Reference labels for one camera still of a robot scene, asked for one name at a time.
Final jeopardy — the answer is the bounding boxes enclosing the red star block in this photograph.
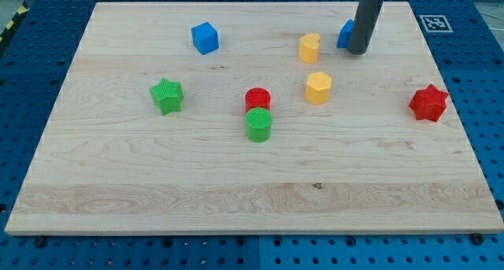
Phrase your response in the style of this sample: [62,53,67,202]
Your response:
[409,84,450,122]

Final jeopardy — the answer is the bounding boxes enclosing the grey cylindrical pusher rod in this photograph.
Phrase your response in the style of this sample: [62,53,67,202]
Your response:
[346,0,384,55]

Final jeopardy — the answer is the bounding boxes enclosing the light wooden board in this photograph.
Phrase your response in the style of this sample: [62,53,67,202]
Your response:
[6,2,503,235]

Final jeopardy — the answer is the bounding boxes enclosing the yellow hexagon block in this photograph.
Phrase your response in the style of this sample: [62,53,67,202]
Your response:
[304,72,332,105]

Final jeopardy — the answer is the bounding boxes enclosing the blue triangle block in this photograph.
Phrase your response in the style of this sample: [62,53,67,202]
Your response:
[336,19,354,49]

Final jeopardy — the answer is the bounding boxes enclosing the yellow black hazard tape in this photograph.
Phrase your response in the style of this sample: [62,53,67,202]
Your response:
[1,1,29,44]

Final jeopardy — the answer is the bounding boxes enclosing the white fiducial marker tag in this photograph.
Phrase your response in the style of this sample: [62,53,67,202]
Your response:
[420,14,453,33]

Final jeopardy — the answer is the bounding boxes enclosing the yellow heart block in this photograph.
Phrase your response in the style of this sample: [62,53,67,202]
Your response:
[298,32,321,64]

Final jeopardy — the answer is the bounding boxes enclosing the blue cube block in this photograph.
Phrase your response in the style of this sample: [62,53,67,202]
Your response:
[191,22,220,55]

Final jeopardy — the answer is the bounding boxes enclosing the red cylinder block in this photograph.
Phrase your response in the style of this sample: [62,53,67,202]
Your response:
[245,87,271,113]

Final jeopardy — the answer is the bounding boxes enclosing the green star block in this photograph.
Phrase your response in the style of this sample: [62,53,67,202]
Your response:
[150,78,184,115]

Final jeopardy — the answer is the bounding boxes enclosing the green cylinder block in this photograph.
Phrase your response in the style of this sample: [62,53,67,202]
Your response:
[246,107,272,142]

